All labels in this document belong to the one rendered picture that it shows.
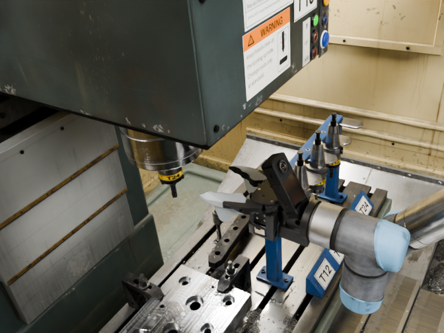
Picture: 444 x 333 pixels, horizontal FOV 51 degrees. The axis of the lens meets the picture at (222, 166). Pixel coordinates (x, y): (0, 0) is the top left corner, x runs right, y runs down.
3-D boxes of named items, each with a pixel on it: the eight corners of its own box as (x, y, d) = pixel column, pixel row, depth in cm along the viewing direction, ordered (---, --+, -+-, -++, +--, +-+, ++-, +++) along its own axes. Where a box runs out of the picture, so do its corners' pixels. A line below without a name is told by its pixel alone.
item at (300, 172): (294, 179, 122) (293, 157, 118) (310, 182, 120) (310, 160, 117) (289, 188, 119) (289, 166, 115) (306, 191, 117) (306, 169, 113)
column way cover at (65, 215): (140, 228, 161) (106, 93, 132) (28, 330, 129) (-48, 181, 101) (129, 224, 163) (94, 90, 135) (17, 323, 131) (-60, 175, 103)
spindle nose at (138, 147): (165, 123, 102) (156, 73, 96) (222, 142, 93) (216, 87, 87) (110, 158, 92) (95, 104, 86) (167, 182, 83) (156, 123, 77)
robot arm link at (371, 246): (393, 288, 73) (402, 250, 68) (328, 262, 78) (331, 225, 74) (407, 256, 78) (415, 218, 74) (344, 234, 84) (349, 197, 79)
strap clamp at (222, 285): (252, 284, 136) (248, 247, 127) (228, 316, 127) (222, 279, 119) (242, 280, 137) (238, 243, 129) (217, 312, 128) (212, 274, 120)
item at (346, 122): (365, 123, 146) (365, 120, 146) (359, 130, 143) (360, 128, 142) (344, 119, 150) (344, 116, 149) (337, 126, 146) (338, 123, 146)
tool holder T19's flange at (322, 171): (309, 163, 132) (309, 156, 131) (330, 166, 130) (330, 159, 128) (302, 176, 127) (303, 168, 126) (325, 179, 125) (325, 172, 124)
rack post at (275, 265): (294, 278, 136) (293, 199, 120) (285, 291, 132) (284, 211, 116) (263, 267, 141) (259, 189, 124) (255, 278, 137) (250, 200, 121)
